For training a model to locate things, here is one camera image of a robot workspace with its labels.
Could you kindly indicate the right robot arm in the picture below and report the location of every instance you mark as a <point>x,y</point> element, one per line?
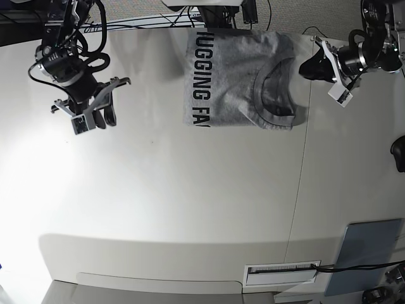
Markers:
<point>65,58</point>

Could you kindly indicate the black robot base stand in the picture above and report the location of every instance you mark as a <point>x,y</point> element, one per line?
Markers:
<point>218,14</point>

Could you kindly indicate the black computer mouse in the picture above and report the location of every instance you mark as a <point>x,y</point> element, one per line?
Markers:
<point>397,150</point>

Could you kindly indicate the grey T-shirt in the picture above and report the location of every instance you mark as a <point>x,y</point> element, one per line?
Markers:
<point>238,78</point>

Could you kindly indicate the grey laptop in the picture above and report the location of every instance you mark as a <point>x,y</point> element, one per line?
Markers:
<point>364,243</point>

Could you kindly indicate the black device bottom right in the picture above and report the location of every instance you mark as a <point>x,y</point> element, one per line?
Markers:
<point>376,295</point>

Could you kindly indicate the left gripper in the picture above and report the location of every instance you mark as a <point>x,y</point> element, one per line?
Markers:
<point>346,61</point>

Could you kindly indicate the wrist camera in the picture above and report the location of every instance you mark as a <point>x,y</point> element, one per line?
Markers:
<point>340,94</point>
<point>83,123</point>

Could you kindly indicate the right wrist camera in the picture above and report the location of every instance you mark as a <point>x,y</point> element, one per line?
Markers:
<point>83,123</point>

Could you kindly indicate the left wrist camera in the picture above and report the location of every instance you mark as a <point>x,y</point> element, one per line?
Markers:
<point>340,94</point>

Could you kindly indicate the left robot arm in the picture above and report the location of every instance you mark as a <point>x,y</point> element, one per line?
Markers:
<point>379,45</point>

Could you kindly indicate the white cable grommet box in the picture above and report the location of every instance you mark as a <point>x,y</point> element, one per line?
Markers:
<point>279,274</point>

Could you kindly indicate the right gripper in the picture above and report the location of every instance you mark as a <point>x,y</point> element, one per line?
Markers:
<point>81,88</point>

